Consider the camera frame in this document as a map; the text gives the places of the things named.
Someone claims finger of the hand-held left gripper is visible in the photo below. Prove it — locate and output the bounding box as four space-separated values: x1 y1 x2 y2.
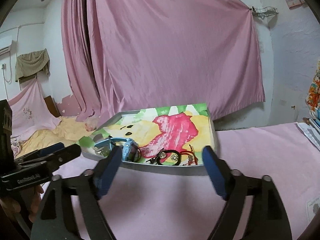
19 144 82 173
15 142 65 162

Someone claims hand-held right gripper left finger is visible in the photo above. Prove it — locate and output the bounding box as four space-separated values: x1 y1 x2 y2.
31 145 123 240

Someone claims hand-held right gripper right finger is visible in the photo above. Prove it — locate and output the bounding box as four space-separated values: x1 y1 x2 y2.
202 145 293 240

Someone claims red string bracelet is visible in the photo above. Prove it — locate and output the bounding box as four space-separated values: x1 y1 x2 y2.
181 145 202 167

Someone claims blue wristwatch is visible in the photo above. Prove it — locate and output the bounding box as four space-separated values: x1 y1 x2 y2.
94 136 139 162

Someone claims grey tray with colourful lining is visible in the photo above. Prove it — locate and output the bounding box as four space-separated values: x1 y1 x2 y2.
79 102 220 177

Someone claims black hair tie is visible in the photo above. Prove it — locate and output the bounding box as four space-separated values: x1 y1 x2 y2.
156 149 182 166

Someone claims person's left hand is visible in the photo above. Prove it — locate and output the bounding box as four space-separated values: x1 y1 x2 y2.
26 184 45 218

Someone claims yellow blanket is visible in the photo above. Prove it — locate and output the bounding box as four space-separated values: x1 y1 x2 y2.
15 116 97 159

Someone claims wooden headboard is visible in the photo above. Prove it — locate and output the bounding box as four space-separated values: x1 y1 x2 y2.
44 96 61 118

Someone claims pink floral cloth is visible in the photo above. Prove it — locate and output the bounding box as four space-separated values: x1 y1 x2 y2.
6 76 62 140

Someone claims pink tablecloth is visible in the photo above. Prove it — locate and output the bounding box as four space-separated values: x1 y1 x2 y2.
15 121 320 240

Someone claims beige hanging cloth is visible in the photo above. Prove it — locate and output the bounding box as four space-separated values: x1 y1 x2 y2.
15 49 50 82

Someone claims white printed paper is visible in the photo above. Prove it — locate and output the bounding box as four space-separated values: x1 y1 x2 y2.
296 122 320 152
305 196 320 223

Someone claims white air conditioner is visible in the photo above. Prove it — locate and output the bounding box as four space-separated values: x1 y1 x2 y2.
0 36 13 55

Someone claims pink curtain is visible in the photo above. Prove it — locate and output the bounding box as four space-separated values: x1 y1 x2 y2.
61 0 266 123

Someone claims wire wall basket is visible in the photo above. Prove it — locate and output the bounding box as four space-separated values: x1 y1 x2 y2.
250 5 279 18

